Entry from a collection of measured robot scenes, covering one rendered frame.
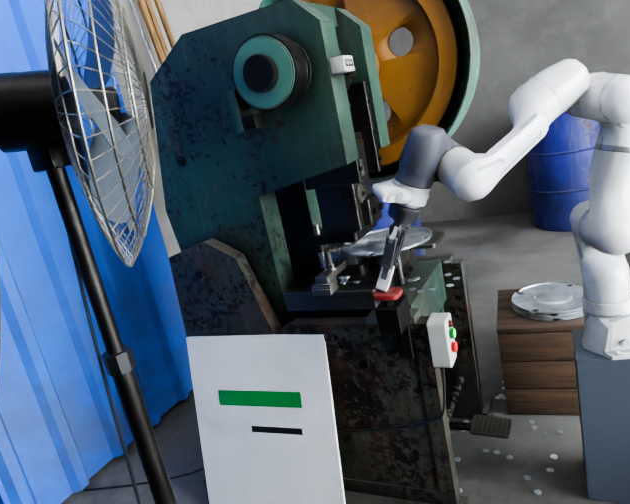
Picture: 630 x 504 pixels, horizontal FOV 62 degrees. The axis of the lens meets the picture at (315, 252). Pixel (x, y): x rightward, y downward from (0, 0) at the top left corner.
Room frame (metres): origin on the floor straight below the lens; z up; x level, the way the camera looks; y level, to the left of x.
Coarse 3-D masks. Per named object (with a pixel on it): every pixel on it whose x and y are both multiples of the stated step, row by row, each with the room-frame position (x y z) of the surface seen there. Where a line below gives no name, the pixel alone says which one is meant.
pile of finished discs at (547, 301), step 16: (528, 288) 1.95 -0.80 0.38; (544, 288) 1.92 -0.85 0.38; (560, 288) 1.89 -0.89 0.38; (576, 288) 1.85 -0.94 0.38; (512, 304) 1.84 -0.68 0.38; (528, 304) 1.80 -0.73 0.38; (544, 304) 1.78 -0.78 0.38; (560, 304) 1.75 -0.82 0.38; (576, 304) 1.72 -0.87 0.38; (544, 320) 1.70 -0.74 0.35; (560, 320) 1.68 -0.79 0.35
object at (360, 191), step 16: (368, 176) 1.69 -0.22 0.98; (320, 192) 1.62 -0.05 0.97; (336, 192) 1.59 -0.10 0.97; (352, 192) 1.57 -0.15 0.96; (368, 192) 1.67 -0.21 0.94; (320, 208) 1.62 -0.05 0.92; (336, 208) 1.60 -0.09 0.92; (352, 208) 1.57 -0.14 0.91; (368, 208) 1.58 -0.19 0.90; (336, 224) 1.60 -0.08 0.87; (352, 224) 1.58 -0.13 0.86; (368, 224) 1.58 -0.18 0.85
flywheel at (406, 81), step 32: (320, 0) 2.04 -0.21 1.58; (352, 0) 1.98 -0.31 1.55; (384, 0) 1.93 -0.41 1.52; (416, 0) 1.85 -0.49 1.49; (384, 32) 1.94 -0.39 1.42; (416, 32) 1.88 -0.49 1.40; (448, 32) 1.80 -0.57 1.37; (384, 64) 1.94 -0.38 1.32; (416, 64) 1.89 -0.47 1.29; (448, 64) 1.81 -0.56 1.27; (384, 96) 1.95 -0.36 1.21; (416, 96) 1.90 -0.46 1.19; (448, 96) 1.81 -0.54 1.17; (384, 160) 1.94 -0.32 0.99
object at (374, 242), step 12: (384, 228) 1.75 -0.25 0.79; (420, 228) 1.67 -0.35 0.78; (360, 240) 1.68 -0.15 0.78; (372, 240) 1.63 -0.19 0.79; (384, 240) 1.60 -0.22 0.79; (408, 240) 1.56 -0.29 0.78; (420, 240) 1.53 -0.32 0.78; (348, 252) 1.57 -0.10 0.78; (360, 252) 1.54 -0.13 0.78; (372, 252) 1.51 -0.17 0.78
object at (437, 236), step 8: (432, 232) 1.60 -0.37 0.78; (440, 232) 1.58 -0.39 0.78; (432, 240) 1.51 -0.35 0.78; (440, 240) 1.53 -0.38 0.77; (416, 248) 1.49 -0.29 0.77; (424, 248) 1.48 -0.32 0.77; (376, 256) 1.58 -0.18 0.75; (400, 256) 1.55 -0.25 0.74; (408, 256) 1.62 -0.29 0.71; (400, 264) 1.55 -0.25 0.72; (408, 264) 1.61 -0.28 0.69; (400, 272) 1.55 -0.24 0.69; (408, 272) 1.60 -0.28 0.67; (400, 280) 1.55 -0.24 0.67
